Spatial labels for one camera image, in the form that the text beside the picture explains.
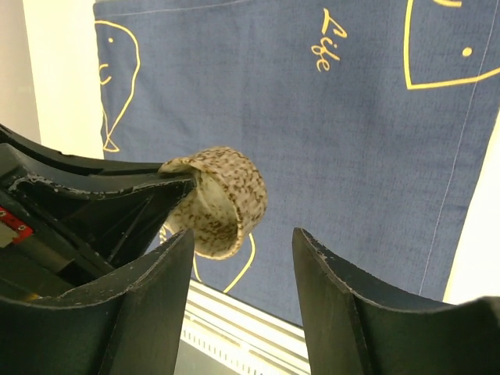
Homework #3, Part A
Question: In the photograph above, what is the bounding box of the blue cloth placemat with fish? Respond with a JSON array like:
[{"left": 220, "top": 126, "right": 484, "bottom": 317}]
[{"left": 94, "top": 1, "right": 499, "bottom": 323}]

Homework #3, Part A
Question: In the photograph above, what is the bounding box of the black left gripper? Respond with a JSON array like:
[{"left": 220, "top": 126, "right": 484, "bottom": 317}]
[{"left": 1, "top": 125, "right": 195, "bottom": 298}]

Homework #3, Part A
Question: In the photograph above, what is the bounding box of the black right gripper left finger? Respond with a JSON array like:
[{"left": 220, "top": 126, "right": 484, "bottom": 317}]
[{"left": 1, "top": 230, "right": 194, "bottom": 374}]

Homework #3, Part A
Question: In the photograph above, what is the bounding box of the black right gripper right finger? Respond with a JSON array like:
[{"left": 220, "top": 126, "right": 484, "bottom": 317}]
[{"left": 292, "top": 228, "right": 499, "bottom": 374}]

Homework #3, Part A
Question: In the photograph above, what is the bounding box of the aluminium front rail frame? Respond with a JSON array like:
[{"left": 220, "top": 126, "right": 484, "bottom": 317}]
[{"left": 180, "top": 280, "right": 311, "bottom": 374}]

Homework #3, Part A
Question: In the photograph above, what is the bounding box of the speckled ceramic cup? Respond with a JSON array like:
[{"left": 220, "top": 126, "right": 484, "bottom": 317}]
[{"left": 159, "top": 146, "right": 268, "bottom": 260}]

